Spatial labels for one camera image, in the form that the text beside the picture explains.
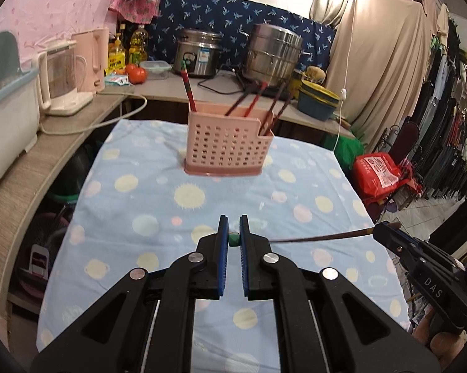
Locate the red tomato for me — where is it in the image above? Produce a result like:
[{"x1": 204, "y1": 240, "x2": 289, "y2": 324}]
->
[{"x1": 125, "y1": 64, "x2": 147, "y2": 85}]

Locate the clear food container blue lid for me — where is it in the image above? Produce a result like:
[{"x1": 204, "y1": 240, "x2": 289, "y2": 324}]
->
[{"x1": 139, "y1": 61, "x2": 171, "y2": 81}]

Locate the yellow metal mug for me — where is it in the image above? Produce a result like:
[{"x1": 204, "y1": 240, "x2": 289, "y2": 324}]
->
[{"x1": 290, "y1": 69, "x2": 308, "y2": 92}]

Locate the black induction cooker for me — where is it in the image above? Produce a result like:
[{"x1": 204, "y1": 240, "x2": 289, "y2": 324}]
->
[{"x1": 235, "y1": 74, "x2": 296, "y2": 99}]

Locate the yellow seasoning bottle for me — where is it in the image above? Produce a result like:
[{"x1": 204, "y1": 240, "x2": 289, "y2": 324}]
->
[{"x1": 108, "y1": 33, "x2": 126, "y2": 74}]

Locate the pink electric kettle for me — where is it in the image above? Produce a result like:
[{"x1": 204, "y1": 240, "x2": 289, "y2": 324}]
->
[{"x1": 72, "y1": 28, "x2": 110, "y2": 93}]

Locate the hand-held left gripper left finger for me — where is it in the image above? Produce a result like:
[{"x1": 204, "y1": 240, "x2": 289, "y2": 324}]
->
[{"x1": 30, "y1": 215, "x2": 229, "y2": 373}]

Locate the green plastic bag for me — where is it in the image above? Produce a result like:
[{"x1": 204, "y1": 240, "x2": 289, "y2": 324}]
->
[{"x1": 334, "y1": 134, "x2": 364, "y2": 168}]

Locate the person's right hand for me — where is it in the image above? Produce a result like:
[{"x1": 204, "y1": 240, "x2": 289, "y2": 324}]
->
[{"x1": 412, "y1": 311, "x2": 467, "y2": 360}]

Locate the dark sauce bottle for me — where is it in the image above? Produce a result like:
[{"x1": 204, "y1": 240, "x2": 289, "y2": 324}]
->
[{"x1": 117, "y1": 21, "x2": 131, "y2": 53}]

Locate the beige curtain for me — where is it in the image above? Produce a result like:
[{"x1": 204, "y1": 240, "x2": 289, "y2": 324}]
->
[{"x1": 311, "y1": 0, "x2": 440, "y2": 152}]

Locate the black power cable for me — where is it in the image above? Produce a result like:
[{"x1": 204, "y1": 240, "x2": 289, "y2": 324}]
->
[{"x1": 198, "y1": 71, "x2": 250, "y2": 94}]

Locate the dark wooden chair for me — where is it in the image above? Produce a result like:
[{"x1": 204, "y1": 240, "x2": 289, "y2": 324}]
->
[{"x1": 373, "y1": 122, "x2": 422, "y2": 187}]

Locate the white cord with switch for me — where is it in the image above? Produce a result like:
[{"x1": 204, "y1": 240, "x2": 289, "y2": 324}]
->
[{"x1": 332, "y1": 0, "x2": 360, "y2": 152}]

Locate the red plastic bag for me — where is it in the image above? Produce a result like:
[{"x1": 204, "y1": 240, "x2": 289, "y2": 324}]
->
[{"x1": 352, "y1": 153, "x2": 403, "y2": 199}]

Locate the cooking oil bottle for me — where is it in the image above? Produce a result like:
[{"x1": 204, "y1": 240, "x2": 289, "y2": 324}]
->
[{"x1": 129, "y1": 24, "x2": 149, "y2": 63}]

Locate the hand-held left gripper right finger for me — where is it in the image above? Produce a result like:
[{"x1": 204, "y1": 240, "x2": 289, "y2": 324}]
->
[{"x1": 239, "y1": 215, "x2": 440, "y2": 373}]

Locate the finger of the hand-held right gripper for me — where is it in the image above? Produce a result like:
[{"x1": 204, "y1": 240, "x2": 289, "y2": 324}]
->
[{"x1": 373, "y1": 221, "x2": 422, "y2": 259}]

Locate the steel steamer pot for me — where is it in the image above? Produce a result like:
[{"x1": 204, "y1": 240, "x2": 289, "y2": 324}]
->
[{"x1": 242, "y1": 23, "x2": 312, "y2": 88}]

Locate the pink perforated utensil basket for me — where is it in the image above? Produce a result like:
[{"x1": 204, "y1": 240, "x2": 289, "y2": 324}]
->
[{"x1": 184, "y1": 111, "x2": 275, "y2": 176}]

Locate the white kettle power cable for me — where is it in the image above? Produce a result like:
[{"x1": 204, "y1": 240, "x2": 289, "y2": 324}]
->
[{"x1": 39, "y1": 94, "x2": 148, "y2": 135}]

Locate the tan loofah sponge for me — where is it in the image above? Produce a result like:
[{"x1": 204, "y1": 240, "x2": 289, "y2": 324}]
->
[{"x1": 303, "y1": 66, "x2": 326, "y2": 82}]

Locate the steel rice cooker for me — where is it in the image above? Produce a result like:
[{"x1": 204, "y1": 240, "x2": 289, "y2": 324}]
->
[{"x1": 174, "y1": 29, "x2": 223, "y2": 78}]

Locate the white glass kettle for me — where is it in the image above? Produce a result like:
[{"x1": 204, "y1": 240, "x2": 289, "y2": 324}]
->
[{"x1": 36, "y1": 39, "x2": 94, "y2": 116}]

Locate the navy floral cloth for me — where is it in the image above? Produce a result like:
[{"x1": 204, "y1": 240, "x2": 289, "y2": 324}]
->
[{"x1": 152, "y1": 0, "x2": 337, "y2": 82}]

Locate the blue dotted tablecloth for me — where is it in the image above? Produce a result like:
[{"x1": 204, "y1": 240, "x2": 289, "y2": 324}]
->
[{"x1": 36, "y1": 118, "x2": 410, "y2": 373}]

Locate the pink spotted curtain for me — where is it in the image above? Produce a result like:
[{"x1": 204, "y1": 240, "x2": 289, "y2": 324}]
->
[{"x1": 0, "y1": 0, "x2": 125, "y2": 71}]

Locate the dark red chopstick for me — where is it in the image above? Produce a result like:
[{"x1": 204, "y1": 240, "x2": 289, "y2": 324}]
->
[
  {"x1": 229, "y1": 230, "x2": 376, "y2": 246},
  {"x1": 181, "y1": 60, "x2": 198, "y2": 113},
  {"x1": 262, "y1": 95, "x2": 296, "y2": 135},
  {"x1": 244, "y1": 81, "x2": 268, "y2": 118},
  {"x1": 259, "y1": 83, "x2": 286, "y2": 133},
  {"x1": 225, "y1": 81, "x2": 259, "y2": 117}
]

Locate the yellow bowl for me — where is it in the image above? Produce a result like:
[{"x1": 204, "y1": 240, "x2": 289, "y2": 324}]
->
[{"x1": 300, "y1": 80, "x2": 341, "y2": 99}]

